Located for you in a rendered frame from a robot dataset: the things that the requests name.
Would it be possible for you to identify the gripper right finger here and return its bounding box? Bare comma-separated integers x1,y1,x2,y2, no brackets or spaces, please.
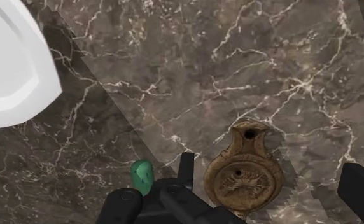
337,162,364,224

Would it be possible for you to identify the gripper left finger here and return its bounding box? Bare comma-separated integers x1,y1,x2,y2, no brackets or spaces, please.
95,151,248,224

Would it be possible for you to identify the small green rounded object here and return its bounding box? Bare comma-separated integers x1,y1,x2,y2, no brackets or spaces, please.
129,159,155,197

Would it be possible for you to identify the brown clay oil lamp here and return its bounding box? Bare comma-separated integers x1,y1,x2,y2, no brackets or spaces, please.
203,119,284,220

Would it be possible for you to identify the white angular plate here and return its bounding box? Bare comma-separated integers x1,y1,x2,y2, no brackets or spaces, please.
0,0,63,130

